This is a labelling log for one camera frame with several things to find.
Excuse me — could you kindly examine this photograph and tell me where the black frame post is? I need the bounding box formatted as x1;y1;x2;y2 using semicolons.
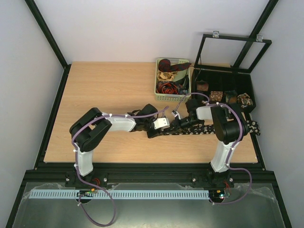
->
25;0;68;69
233;0;279;67

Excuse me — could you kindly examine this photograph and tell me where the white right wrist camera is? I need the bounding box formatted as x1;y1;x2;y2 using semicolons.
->
171;110;181;120

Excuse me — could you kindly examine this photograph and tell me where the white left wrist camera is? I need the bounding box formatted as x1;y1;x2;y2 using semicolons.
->
153;117;170;130

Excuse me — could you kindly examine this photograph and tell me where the black left frame post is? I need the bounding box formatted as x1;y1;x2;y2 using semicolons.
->
25;0;68;69

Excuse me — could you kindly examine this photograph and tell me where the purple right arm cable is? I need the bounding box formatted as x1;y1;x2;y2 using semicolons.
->
174;92;252;206

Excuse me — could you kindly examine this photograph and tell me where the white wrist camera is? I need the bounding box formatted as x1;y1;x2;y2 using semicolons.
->
171;110;181;120
153;117;170;130

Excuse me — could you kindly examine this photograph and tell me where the black white floral tie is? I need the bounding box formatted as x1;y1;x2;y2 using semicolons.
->
156;120;261;136

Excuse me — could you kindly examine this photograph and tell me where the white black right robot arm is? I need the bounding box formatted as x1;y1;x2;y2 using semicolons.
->
194;102;249;186

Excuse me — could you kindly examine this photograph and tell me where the black tie storage box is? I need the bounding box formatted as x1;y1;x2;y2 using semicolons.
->
191;69;256;113

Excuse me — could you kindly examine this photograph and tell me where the dark red rolled tie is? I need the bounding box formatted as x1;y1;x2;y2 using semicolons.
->
158;59;191;73

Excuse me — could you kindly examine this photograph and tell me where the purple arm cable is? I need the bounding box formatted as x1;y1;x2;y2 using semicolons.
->
174;92;252;206
71;105;170;226

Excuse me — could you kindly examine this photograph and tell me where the black right frame post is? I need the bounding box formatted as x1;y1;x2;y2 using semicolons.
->
233;0;279;67

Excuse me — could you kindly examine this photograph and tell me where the red dotted rolled tie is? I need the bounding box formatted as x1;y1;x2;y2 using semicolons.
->
209;91;223;102

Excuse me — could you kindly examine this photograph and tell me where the red navy striped tie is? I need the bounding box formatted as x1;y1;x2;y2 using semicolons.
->
156;81;179;95

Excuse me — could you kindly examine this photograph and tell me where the brown patterned rolled tie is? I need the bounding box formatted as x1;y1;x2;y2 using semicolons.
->
237;93;254;105

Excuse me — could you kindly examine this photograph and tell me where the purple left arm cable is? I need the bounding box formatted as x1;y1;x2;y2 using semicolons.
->
71;105;170;226

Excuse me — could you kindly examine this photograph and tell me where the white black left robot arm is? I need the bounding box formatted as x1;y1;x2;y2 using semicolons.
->
69;104;170;177

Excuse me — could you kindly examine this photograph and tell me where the beige patterned tie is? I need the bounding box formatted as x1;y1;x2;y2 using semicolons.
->
156;71;178;81

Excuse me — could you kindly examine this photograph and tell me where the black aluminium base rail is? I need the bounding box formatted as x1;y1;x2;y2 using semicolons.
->
21;163;277;189

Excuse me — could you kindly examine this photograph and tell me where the light green plastic basket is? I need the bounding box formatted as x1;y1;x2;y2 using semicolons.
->
154;57;192;102

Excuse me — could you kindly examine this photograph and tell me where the light blue slotted cable duct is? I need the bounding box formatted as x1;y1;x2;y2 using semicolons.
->
28;190;209;200

